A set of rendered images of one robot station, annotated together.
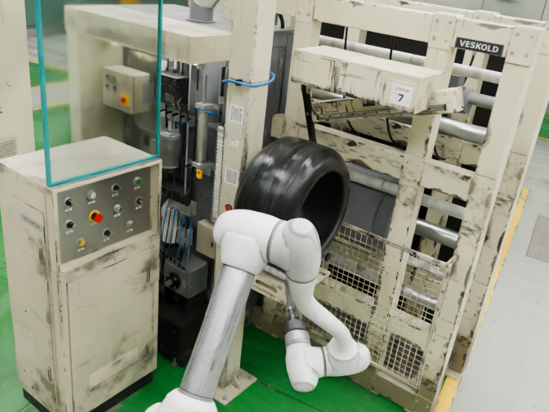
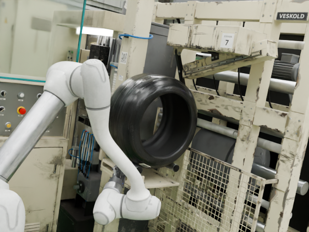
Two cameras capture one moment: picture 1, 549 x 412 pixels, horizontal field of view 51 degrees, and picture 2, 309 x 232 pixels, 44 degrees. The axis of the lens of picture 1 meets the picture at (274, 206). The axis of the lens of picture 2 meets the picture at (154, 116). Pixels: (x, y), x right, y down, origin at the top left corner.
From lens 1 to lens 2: 1.02 m
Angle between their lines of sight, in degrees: 23
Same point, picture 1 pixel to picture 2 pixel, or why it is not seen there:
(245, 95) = (129, 43)
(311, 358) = (112, 197)
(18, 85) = not seen: hidden behind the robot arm
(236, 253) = (50, 81)
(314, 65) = (180, 31)
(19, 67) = not seen: hidden behind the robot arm
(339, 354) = (131, 195)
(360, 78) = (204, 33)
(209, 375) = (5, 158)
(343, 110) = (200, 66)
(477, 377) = not seen: outside the picture
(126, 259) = (38, 148)
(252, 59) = (135, 19)
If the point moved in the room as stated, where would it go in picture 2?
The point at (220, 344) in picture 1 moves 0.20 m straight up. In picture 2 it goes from (20, 138) to (26, 86)
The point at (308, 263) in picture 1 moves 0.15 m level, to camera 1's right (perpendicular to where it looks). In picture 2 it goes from (94, 89) to (130, 96)
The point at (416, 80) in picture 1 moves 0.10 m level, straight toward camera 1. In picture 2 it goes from (236, 28) to (230, 25)
